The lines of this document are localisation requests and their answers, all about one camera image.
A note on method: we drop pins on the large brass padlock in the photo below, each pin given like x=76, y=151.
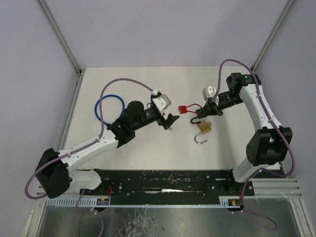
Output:
x=204, y=128

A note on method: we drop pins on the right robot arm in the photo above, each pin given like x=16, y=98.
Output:
x=269, y=144

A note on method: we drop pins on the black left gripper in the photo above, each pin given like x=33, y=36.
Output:
x=162, y=118

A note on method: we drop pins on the black padlock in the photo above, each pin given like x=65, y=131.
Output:
x=195, y=120

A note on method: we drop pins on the aluminium frame post right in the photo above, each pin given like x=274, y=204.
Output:
x=273, y=33

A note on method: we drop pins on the red cable padlock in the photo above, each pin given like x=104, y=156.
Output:
x=183, y=109

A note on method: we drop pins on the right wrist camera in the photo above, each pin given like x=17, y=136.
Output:
x=208, y=94

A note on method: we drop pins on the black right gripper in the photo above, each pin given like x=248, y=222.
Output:
x=213, y=107

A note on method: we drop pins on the blue cable lock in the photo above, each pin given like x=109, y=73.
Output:
x=112, y=109

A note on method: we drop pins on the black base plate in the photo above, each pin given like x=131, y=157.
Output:
x=165, y=198

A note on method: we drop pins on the grey slotted cable duct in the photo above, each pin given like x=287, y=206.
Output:
x=98, y=203

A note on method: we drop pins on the aluminium frame post left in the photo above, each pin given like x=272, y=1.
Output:
x=59, y=35

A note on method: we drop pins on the aluminium frame post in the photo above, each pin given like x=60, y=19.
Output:
x=273, y=33
x=59, y=35

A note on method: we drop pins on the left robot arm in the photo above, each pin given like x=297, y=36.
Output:
x=59, y=171

